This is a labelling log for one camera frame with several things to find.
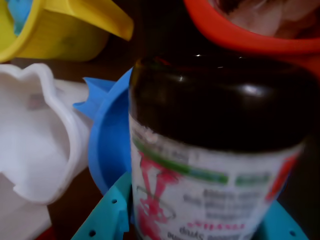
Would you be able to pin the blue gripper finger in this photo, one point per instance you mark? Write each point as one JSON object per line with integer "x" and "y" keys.
{"x": 107, "y": 215}
{"x": 282, "y": 222}

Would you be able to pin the dark labelled medicine bottle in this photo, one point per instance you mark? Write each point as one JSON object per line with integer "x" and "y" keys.
{"x": 212, "y": 125}

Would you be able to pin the red curtain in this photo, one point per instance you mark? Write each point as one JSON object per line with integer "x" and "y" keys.
{"x": 47, "y": 233}

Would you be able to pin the white plastic bucket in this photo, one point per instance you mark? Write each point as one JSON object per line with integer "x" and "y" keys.
{"x": 32, "y": 140}

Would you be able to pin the yellow plastic bucket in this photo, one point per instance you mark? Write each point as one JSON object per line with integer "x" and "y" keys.
{"x": 62, "y": 32}

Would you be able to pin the red plastic bucket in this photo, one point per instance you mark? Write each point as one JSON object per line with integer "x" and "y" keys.
{"x": 237, "y": 37}

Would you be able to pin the grey table mat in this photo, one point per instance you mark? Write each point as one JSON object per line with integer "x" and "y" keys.
{"x": 160, "y": 30}

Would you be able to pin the white crumpled paper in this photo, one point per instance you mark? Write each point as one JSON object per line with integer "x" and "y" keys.
{"x": 262, "y": 15}

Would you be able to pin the blue glove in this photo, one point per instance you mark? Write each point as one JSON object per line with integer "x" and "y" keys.
{"x": 21, "y": 15}

